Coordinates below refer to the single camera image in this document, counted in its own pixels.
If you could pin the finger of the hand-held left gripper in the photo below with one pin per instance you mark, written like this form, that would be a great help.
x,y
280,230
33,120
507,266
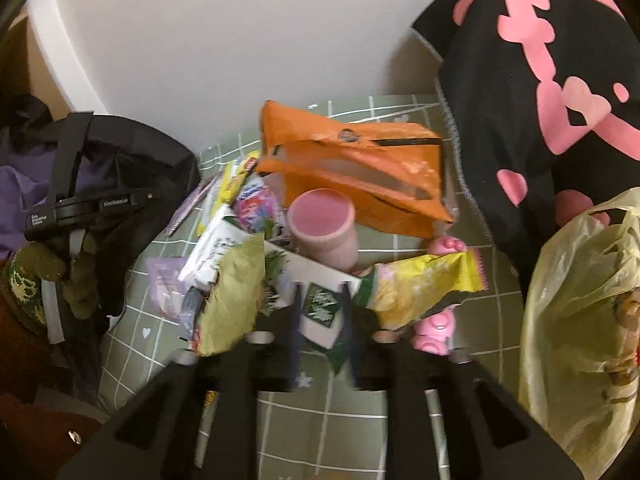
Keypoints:
x,y
100,205

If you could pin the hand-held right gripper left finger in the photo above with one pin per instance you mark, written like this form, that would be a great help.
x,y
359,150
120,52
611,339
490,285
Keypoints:
x,y
296,340

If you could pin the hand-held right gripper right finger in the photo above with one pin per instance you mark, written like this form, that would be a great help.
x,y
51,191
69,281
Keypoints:
x,y
350,345

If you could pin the yellow snack packet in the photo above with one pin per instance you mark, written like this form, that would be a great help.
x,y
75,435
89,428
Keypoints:
x,y
415,280

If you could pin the orange plastic bag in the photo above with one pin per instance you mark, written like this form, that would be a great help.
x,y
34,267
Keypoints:
x,y
325,130

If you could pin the translucent yellow plastic bag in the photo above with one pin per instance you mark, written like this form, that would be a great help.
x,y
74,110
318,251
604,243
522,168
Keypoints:
x,y
565,320

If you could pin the person's left hand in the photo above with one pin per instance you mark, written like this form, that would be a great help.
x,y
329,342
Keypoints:
x,y
82,280

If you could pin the purple cloth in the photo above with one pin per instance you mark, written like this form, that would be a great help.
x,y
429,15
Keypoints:
x,y
20,185

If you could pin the yellow-green snack packet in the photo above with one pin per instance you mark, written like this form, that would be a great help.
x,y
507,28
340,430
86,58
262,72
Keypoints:
x,y
230,300

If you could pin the pink pig toy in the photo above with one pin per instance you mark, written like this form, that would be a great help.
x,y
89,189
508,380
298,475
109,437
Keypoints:
x,y
435,330

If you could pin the purple striped packet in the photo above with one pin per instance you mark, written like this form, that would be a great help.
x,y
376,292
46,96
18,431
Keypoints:
x,y
192,205

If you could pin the pink cup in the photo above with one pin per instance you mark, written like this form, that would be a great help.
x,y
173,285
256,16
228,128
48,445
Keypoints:
x,y
320,240

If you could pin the pale purple packet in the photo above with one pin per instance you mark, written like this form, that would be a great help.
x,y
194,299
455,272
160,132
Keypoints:
x,y
165,285

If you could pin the white soft packet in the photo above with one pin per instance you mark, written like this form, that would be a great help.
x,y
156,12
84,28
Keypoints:
x,y
210,255

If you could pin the yellow packet with red label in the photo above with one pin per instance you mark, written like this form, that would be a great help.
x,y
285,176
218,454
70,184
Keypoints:
x,y
235,175

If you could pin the pink colourful candy wrapper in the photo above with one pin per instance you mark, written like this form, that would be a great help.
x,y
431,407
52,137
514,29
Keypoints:
x,y
255,207

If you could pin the green checked mat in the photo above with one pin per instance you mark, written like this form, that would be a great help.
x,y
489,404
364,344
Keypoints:
x,y
150,355

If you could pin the dark red cloth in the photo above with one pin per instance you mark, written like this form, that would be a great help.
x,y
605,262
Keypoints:
x,y
30,410

